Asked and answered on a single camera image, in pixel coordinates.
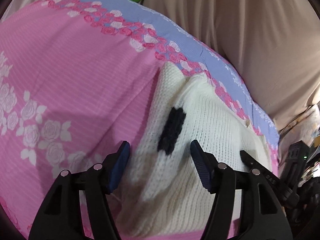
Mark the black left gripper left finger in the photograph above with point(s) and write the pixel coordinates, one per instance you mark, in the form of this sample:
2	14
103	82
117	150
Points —
59	216

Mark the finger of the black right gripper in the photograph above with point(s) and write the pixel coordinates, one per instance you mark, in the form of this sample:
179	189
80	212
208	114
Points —
251	163

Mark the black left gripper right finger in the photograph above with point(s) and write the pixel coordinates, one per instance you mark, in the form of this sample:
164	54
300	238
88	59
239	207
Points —
261	215

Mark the white knitted sweater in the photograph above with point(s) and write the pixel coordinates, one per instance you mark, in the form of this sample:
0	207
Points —
161	192

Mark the floral patterned fabric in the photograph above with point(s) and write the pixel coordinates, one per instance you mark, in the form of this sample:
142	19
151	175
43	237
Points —
303	128

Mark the beige curtain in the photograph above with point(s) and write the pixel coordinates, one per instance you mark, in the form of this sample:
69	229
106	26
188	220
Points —
273	45

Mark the pink floral bed sheet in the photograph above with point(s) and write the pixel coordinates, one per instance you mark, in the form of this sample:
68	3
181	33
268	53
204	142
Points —
77	78

